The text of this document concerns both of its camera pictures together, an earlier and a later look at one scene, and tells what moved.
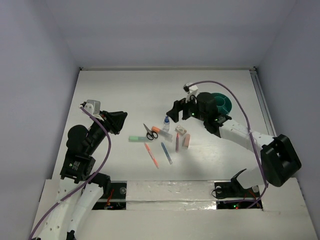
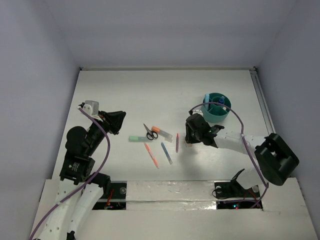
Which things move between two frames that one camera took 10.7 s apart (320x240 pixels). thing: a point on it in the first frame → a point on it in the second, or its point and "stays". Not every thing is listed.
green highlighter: x=139 y=139 stays
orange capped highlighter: x=163 y=134 stays
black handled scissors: x=151 y=134 stays
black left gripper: x=107 y=123 stays
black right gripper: x=178 y=106 → x=189 y=137
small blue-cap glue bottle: x=166 y=124 → x=221 y=100
